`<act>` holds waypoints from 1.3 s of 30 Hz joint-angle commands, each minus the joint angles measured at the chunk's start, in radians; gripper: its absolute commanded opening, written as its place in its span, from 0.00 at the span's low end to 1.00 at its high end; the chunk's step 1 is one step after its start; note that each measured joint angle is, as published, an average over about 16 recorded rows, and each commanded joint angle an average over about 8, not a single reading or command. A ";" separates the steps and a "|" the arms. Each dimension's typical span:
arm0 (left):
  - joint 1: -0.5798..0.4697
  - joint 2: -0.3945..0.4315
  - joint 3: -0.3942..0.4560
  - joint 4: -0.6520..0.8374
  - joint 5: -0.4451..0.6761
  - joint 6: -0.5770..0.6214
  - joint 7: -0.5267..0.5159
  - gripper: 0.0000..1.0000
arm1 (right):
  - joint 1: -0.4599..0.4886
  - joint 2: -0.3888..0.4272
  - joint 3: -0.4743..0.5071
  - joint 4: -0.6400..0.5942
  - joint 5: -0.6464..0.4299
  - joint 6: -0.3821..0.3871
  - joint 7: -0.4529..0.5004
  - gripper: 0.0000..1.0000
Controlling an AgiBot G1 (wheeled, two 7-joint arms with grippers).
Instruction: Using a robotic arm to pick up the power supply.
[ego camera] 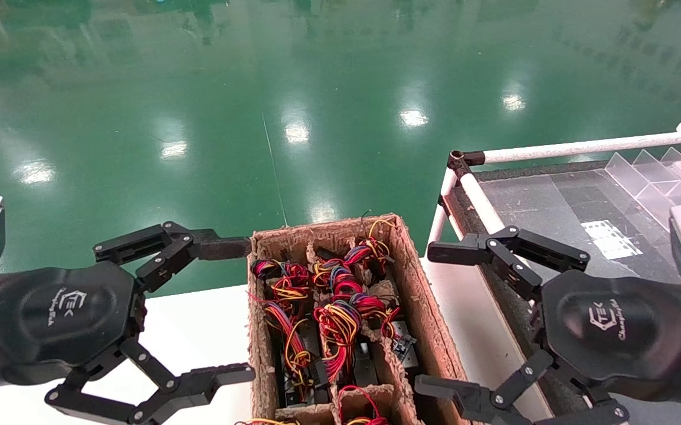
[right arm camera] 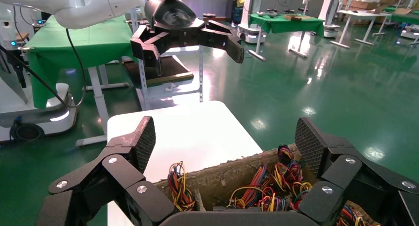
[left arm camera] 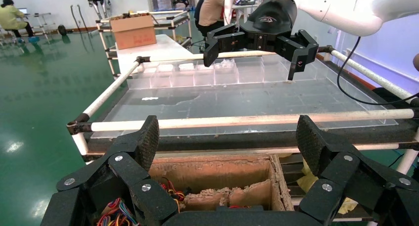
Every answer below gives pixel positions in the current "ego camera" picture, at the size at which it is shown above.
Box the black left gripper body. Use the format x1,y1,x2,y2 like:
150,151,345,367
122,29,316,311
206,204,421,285
0,263,148,393

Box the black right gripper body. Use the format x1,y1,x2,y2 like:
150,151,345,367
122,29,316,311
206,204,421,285
532,277,681,408

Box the brown cardboard box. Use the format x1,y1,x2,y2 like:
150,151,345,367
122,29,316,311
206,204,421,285
246,214,483,425

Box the black corner pipe connector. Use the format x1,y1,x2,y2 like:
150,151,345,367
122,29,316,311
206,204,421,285
447,150,486,178

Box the short cardboard cross divider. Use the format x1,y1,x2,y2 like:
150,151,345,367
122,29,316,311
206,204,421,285
274,384,397,425

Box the long cardboard divider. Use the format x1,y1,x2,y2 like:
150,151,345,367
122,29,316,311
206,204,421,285
349,236,418,425

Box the clear acrylic divider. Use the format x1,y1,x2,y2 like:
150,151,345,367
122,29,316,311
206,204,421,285
605,148,681,231

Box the white lengthwise frame pipe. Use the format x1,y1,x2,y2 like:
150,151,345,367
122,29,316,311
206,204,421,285
459,171,509,237

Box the white frame leg pipe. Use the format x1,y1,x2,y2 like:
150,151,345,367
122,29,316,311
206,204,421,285
426,168,458,246

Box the white crosswise frame pipe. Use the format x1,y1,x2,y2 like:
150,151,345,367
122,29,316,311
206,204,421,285
482,131,681,165

